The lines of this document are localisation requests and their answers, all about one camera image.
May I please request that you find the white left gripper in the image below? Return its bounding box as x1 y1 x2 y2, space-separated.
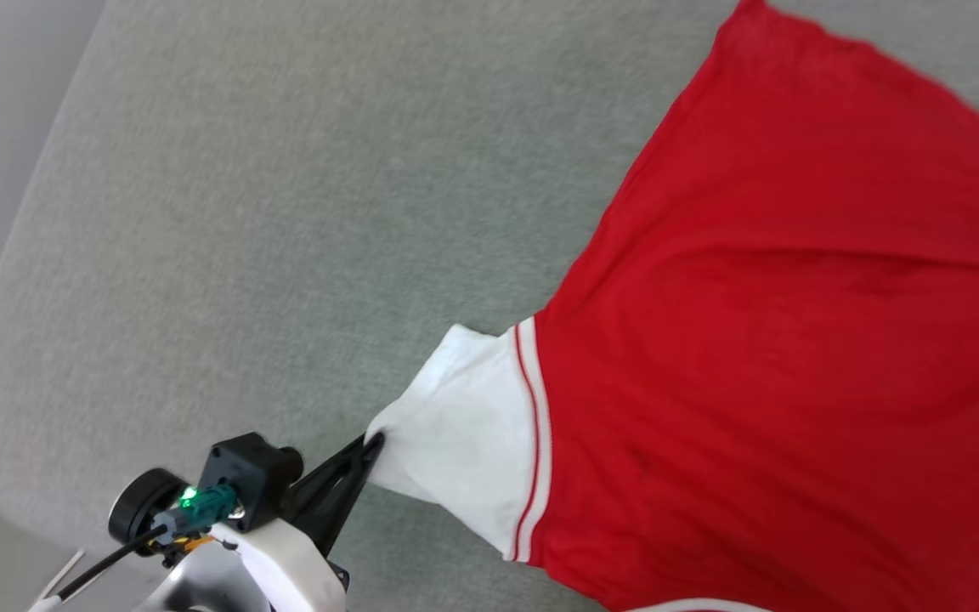
216 431 387 612

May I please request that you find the red jersey with white sleeves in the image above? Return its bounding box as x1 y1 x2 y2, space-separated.
365 0 979 612

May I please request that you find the grey fabric sofa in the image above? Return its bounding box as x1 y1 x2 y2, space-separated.
0 0 979 612

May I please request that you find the black cable with green connector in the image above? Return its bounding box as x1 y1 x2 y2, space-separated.
54 483 241 603

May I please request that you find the thin white cable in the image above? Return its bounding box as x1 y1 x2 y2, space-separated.
27 550 86 612

